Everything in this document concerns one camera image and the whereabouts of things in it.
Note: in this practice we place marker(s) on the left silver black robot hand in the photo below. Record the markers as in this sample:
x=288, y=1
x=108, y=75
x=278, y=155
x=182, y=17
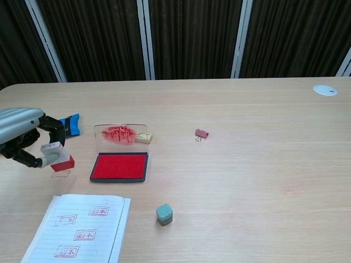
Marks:
x=16, y=120

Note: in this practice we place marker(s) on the white rubber stamp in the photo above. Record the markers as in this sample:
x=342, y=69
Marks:
x=64, y=164

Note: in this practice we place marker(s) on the blue snack packet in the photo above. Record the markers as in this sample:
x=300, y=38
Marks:
x=72, y=126

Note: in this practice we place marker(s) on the black pleated curtain panel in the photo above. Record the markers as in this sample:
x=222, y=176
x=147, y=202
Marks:
x=19, y=46
x=96, y=38
x=192, y=38
x=296, y=35

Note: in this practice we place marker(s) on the red ink pad clear lid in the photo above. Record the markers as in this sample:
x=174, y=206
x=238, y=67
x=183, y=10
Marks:
x=120, y=167

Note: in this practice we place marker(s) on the small beige eraser block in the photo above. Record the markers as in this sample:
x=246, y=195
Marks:
x=144, y=137

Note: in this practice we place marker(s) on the white lined notebook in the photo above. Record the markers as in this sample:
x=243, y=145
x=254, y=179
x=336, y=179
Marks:
x=82, y=233

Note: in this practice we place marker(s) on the small green cube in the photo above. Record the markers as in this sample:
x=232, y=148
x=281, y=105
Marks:
x=164, y=215

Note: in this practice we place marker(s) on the red binder clip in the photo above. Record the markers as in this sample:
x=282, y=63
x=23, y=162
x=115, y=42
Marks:
x=201, y=133

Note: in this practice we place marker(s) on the grey partition frame post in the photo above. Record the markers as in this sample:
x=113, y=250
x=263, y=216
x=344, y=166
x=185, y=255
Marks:
x=345, y=64
x=241, y=38
x=46, y=41
x=146, y=41

